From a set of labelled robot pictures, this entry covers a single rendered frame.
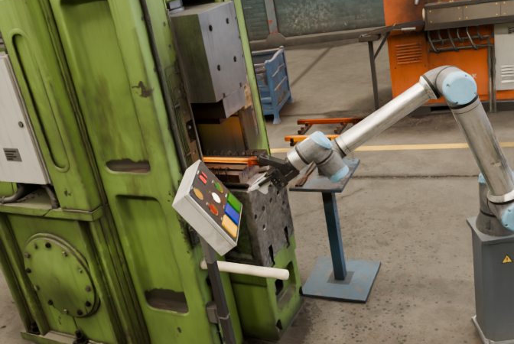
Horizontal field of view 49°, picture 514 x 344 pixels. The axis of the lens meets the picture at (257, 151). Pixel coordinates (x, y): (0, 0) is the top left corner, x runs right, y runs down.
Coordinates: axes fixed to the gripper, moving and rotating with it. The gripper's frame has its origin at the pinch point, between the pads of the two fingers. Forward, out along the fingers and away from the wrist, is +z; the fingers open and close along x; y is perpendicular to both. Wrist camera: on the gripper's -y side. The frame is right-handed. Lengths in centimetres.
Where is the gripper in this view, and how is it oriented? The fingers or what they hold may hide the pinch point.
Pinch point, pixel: (252, 186)
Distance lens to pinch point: 236.3
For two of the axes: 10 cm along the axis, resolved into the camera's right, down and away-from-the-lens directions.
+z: -7.6, 5.9, 2.7
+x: 0.4, -3.7, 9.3
